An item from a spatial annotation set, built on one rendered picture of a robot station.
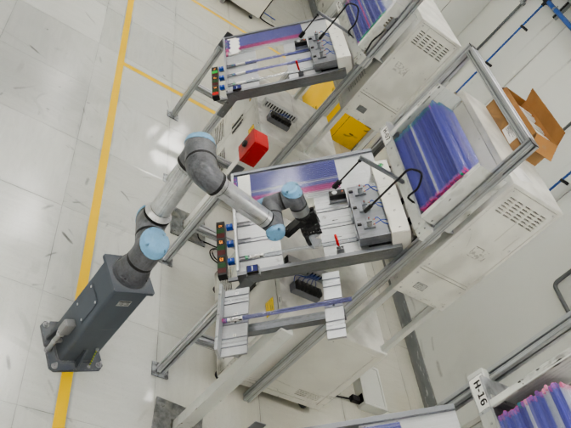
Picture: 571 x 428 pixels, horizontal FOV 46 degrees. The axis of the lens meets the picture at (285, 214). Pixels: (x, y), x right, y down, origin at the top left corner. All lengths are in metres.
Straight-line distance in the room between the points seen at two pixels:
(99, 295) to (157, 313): 0.77
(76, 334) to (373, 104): 2.23
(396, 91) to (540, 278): 1.42
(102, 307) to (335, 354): 1.19
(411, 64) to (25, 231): 2.31
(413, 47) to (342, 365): 1.83
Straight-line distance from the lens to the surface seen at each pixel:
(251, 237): 3.02
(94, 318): 2.85
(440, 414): 2.41
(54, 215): 3.65
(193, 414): 3.07
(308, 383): 3.54
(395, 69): 4.06
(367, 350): 3.38
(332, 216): 3.04
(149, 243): 2.61
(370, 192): 3.05
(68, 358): 3.09
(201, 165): 2.40
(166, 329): 3.51
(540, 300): 4.25
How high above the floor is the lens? 2.41
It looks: 30 degrees down
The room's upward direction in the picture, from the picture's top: 43 degrees clockwise
